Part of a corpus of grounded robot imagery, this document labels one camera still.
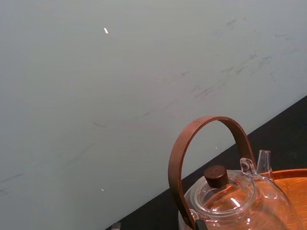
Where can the round orange wooden tray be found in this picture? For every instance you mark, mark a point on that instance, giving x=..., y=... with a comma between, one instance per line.
x=296, y=191

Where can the glass lid with dark knob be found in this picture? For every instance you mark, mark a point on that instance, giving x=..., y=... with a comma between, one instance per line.
x=216, y=176

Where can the black table cloth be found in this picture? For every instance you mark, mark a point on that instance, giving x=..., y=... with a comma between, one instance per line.
x=278, y=134

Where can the plain pale wall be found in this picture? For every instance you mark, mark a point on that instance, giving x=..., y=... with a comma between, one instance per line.
x=96, y=83

